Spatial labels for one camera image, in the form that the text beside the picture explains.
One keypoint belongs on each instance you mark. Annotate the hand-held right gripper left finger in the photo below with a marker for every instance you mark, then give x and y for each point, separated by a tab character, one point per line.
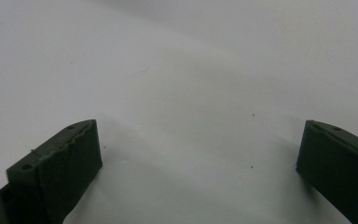
62	174

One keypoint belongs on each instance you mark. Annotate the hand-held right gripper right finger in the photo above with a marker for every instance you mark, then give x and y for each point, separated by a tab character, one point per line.
338	165

